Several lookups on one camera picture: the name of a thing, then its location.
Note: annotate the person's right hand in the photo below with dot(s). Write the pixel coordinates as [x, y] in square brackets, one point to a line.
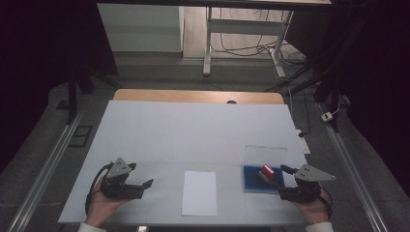
[314, 209]

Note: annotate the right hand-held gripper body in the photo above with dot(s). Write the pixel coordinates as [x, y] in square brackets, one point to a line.
[306, 188]

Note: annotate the red stamp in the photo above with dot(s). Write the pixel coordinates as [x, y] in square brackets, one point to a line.
[267, 173]

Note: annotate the blue ink pad box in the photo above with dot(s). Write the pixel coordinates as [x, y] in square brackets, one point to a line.
[257, 183]

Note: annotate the white desk frame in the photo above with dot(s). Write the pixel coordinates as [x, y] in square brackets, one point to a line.
[245, 26]

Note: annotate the black floor frame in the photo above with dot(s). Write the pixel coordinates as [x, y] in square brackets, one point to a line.
[80, 136]

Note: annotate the aluminium floor rail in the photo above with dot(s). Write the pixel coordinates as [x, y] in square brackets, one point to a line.
[45, 167]
[351, 174]

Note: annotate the white cabinet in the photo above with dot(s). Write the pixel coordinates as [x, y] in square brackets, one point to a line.
[140, 27]

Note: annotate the small dark table grommet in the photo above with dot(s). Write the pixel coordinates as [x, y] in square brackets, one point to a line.
[231, 102]

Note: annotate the large white table cover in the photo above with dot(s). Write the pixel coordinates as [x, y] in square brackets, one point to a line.
[180, 135]

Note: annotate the black metal stand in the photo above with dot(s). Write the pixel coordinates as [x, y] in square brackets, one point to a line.
[72, 96]

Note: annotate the small white power socket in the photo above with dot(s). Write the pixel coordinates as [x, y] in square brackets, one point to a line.
[327, 116]

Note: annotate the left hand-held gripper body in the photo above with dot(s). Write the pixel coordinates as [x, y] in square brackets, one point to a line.
[120, 188]

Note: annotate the white paper sheet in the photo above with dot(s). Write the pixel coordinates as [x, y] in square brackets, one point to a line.
[199, 193]

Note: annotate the person's left hand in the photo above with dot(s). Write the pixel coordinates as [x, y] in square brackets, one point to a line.
[102, 206]

